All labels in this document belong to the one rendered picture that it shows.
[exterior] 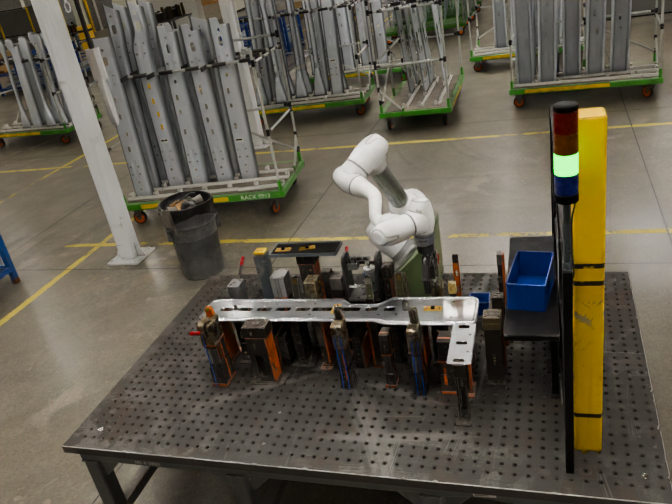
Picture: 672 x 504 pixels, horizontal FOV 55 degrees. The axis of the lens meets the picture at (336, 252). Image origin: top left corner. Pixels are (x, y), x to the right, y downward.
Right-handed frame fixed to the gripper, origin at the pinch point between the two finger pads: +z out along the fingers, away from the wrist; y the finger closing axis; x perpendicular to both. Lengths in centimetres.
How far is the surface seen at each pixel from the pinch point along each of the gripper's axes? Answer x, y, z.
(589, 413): 63, 53, 26
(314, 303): -59, -5, 13
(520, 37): 27, -694, 21
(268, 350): -77, 21, 23
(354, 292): -43, -21, 17
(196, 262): -247, -205, 93
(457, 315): 11.6, 5.6, 13.5
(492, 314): 27.6, 13.8, 7.7
